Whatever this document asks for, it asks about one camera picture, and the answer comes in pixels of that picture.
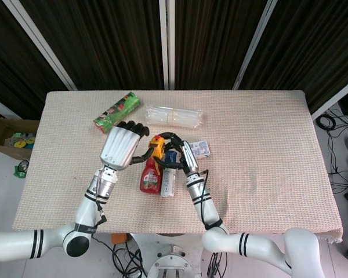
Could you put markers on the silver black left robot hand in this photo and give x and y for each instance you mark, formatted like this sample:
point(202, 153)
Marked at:
point(119, 147)

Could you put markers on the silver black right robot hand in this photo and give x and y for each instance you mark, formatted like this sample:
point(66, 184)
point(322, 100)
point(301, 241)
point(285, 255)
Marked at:
point(190, 157)

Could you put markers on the small orange object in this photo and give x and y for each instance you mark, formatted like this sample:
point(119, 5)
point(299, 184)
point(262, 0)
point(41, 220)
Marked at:
point(157, 144)

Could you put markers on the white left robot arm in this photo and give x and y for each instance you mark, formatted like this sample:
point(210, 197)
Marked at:
point(87, 208)

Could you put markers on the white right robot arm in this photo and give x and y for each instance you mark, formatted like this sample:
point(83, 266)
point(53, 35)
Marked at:
point(204, 205)

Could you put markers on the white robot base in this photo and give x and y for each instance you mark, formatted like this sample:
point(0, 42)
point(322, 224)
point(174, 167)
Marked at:
point(171, 263)

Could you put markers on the small white blue box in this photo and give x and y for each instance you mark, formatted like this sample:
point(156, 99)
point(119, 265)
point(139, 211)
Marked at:
point(202, 149)

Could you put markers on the blue white tube bottle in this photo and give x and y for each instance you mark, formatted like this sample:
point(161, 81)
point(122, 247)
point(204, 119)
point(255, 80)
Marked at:
point(168, 182)

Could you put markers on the green red snack tube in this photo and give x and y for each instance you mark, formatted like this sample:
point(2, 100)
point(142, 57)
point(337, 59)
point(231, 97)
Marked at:
point(117, 111)

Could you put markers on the clear plastic cup sleeve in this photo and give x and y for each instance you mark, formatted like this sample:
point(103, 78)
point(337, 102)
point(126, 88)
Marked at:
point(174, 117)

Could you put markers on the red ketchup squeeze bottle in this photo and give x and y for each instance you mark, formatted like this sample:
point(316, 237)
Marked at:
point(149, 179)

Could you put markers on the beige woven tablecloth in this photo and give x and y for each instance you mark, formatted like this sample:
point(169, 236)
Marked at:
point(264, 139)

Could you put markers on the orange plastic part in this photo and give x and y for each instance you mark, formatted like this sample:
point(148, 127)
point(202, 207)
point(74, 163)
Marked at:
point(118, 239)

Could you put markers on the brown cardboard box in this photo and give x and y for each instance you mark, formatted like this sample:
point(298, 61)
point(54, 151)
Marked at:
point(5, 130)

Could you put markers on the white frame post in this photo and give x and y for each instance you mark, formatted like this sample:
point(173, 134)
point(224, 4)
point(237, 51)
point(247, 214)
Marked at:
point(43, 46)
point(167, 43)
point(253, 46)
point(336, 98)

